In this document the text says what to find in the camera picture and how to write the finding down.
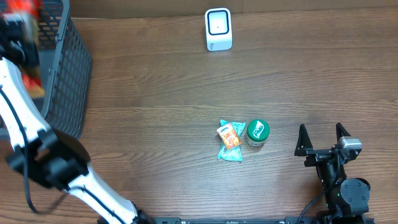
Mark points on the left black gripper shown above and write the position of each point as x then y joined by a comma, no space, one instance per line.
16,50

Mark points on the white barcode scanner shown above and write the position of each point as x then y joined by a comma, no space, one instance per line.
218,29

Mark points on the orange tissue pack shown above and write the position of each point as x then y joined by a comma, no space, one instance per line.
229,136

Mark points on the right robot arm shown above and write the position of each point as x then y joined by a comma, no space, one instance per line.
346,199

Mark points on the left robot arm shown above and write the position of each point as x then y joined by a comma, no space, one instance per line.
42,154

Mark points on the teal snack packet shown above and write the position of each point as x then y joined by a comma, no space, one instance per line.
234,154

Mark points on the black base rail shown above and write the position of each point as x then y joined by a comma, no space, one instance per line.
286,220

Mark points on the red spaghetti pasta package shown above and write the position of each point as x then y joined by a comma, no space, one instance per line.
33,7

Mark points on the green lid jar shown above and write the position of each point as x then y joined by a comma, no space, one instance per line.
257,132

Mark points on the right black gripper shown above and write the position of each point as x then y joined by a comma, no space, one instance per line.
321,154

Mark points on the grey plastic mesh basket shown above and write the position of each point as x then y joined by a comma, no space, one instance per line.
65,69

